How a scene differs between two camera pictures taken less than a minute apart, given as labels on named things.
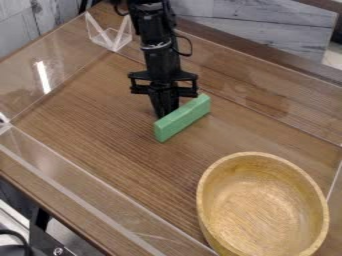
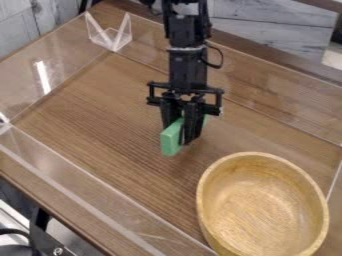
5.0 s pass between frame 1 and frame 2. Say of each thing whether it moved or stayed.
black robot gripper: moved
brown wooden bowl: stayed
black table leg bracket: stayed
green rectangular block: moved
